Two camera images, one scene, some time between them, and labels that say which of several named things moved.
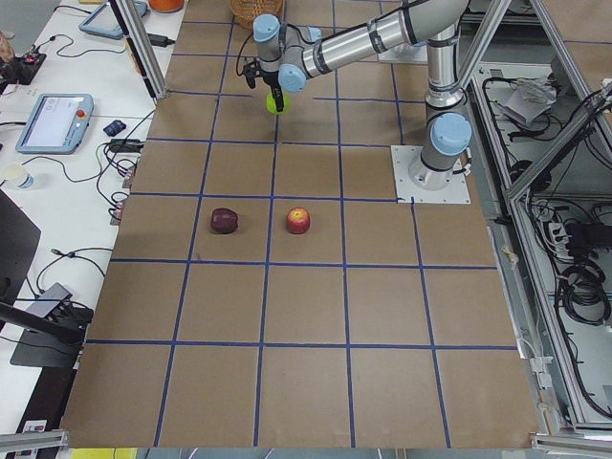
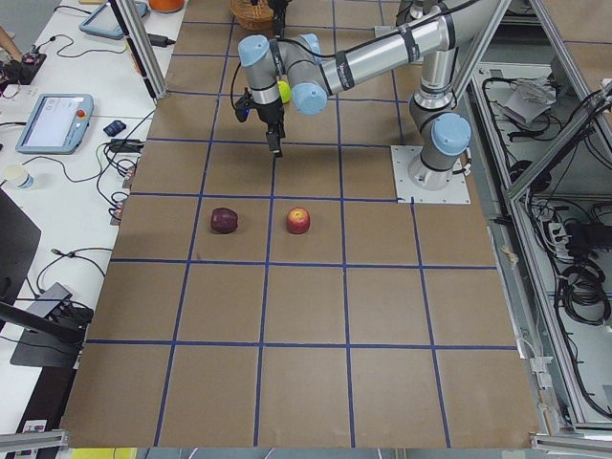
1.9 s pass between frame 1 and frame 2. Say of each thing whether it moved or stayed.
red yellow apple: stayed
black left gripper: moved
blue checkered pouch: stayed
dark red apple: stayed
